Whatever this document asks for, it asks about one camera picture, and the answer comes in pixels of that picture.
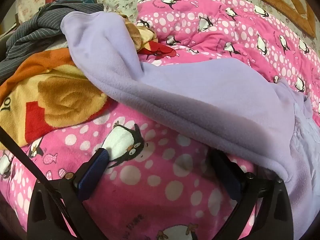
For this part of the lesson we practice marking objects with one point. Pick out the yellow orange cartoon towel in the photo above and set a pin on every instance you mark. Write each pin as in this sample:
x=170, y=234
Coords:
x=62, y=97

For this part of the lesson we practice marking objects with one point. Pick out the grey striped garment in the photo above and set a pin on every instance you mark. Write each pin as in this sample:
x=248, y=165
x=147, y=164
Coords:
x=37, y=30

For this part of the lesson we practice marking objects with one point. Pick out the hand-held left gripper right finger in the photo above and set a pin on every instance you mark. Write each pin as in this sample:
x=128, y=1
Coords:
x=226, y=173

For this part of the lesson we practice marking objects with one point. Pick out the pink penguin print blanket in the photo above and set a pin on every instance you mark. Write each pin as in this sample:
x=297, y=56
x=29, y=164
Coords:
x=155, y=180

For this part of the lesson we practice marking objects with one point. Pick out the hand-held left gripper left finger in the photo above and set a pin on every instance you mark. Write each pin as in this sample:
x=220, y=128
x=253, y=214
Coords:
x=93, y=172

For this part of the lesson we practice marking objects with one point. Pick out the purple fleece jacket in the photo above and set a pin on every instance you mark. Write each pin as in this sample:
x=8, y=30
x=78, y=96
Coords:
x=187, y=92

